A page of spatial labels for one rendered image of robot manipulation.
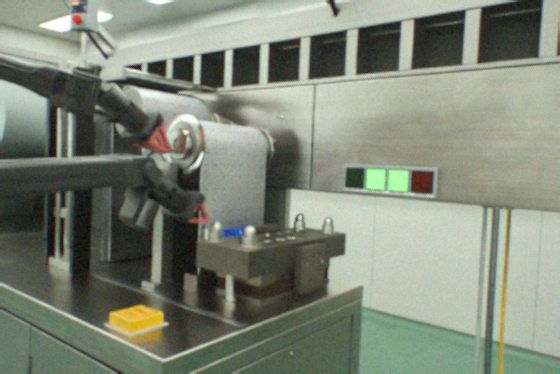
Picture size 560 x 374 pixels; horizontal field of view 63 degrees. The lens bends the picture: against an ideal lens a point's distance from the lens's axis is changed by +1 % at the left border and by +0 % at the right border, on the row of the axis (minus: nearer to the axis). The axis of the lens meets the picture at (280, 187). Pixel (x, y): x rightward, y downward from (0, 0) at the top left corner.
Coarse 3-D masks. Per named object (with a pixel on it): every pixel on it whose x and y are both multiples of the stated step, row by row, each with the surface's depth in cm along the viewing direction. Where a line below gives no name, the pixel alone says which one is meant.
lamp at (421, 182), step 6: (414, 174) 109; (420, 174) 108; (426, 174) 108; (432, 174) 107; (414, 180) 109; (420, 180) 108; (426, 180) 108; (414, 186) 109; (420, 186) 108; (426, 186) 108; (420, 192) 108; (426, 192) 108
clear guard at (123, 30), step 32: (96, 0) 171; (128, 0) 163; (160, 0) 156; (192, 0) 149; (224, 0) 143; (256, 0) 138; (288, 0) 133; (320, 0) 128; (128, 32) 179; (160, 32) 171; (192, 32) 163
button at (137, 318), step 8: (112, 312) 85; (120, 312) 85; (128, 312) 85; (136, 312) 86; (144, 312) 86; (152, 312) 86; (160, 312) 86; (112, 320) 85; (120, 320) 83; (128, 320) 82; (136, 320) 82; (144, 320) 83; (152, 320) 84; (160, 320) 86; (120, 328) 83; (128, 328) 81; (136, 328) 82; (144, 328) 83
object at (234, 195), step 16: (208, 176) 111; (224, 176) 115; (240, 176) 120; (256, 176) 125; (208, 192) 111; (224, 192) 115; (240, 192) 120; (256, 192) 125; (208, 208) 111; (224, 208) 116; (240, 208) 120; (256, 208) 126; (208, 224) 112; (224, 224) 116; (240, 224) 121; (256, 224) 126
